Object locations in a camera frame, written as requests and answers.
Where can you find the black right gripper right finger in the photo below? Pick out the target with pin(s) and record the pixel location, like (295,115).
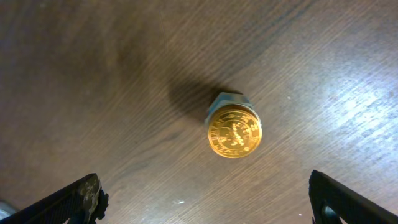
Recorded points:
(333,202)

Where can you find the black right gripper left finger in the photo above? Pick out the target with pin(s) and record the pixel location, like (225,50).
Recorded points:
(82,202)

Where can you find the small jar gold lid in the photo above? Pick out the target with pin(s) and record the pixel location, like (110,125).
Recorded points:
(233,128)

